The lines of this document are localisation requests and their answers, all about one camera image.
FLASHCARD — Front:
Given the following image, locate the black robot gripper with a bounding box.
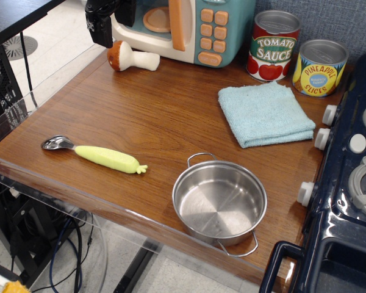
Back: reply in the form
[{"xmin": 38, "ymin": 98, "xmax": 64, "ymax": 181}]
[{"xmin": 85, "ymin": 0, "xmax": 137, "ymax": 48}]

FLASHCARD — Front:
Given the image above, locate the plush mushroom toy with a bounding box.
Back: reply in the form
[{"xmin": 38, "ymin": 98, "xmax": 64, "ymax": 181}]
[{"xmin": 107, "ymin": 41, "xmax": 160, "ymax": 71}]

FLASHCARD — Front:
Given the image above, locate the teal toy microwave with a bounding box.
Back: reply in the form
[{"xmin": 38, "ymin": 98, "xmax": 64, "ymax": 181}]
[{"xmin": 111, "ymin": 1, "xmax": 256, "ymax": 68}]

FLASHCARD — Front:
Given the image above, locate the white stove knob top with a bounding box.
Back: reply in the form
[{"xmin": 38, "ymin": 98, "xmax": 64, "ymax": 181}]
[{"xmin": 322, "ymin": 104, "xmax": 337, "ymax": 126}]

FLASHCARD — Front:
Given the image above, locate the white stove knob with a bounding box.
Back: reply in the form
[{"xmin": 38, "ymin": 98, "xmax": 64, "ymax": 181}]
[
  {"xmin": 297, "ymin": 182, "xmax": 315, "ymax": 207},
  {"xmin": 314, "ymin": 128, "xmax": 331, "ymax": 151},
  {"xmin": 322, "ymin": 104, "xmax": 337, "ymax": 126}
]

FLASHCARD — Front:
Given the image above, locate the dark blue toy stove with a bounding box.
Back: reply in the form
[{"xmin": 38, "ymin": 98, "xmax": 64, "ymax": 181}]
[{"xmin": 260, "ymin": 54, "xmax": 366, "ymax": 292}]

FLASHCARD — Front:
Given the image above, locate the black desk at left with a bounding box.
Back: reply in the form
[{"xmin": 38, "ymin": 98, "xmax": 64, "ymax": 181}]
[{"xmin": 0, "ymin": 0, "xmax": 62, "ymax": 115}]

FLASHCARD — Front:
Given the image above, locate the clear acrylic table guard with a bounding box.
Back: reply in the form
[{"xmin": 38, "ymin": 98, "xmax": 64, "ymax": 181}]
[{"xmin": 0, "ymin": 54, "xmax": 263, "ymax": 283}]

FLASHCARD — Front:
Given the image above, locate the tomato sauce can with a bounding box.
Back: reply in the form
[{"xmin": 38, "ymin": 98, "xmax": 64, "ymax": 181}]
[{"xmin": 246, "ymin": 10, "xmax": 302, "ymax": 82}]

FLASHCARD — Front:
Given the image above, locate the light blue folded cloth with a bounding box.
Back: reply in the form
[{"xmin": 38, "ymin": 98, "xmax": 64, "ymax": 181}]
[{"xmin": 218, "ymin": 81, "xmax": 315, "ymax": 148}]

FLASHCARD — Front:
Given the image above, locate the silver metal pot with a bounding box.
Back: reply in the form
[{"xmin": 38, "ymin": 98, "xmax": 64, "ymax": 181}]
[{"xmin": 172, "ymin": 154, "xmax": 268, "ymax": 258}]

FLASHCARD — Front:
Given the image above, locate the pineapple slices can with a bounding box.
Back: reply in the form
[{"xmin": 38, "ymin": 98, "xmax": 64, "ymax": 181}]
[{"xmin": 292, "ymin": 39, "xmax": 349, "ymax": 98}]

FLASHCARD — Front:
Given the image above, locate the white stove knob middle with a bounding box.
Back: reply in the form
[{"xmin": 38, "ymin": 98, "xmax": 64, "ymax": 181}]
[{"xmin": 314, "ymin": 128, "xmax": 331, "ymax": 151}]

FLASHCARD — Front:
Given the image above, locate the white stove knob bottom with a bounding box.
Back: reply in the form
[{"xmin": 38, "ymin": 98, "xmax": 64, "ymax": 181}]
[{"xmin": 297, "ymin": 182, "xmax": 315, "ymax": 207}]

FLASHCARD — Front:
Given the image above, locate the yellow fuzzy object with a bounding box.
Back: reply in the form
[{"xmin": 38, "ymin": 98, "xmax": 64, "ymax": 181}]
[{"xmin": 1, "ymin": 281, "xmax": 30, "ymax": 293}]

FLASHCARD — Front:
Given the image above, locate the spoon with green handle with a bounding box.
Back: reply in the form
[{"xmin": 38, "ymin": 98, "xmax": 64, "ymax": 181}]
[{"xmin": 41, "ymin": 135, "xmax": 148, "ymax": 174}]

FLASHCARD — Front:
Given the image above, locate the black cable bundle under table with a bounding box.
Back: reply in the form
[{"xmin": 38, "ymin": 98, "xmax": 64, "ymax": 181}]
[{"xmin": 30, "ymin": 213, "xmax": 95, "ymax": 293}]

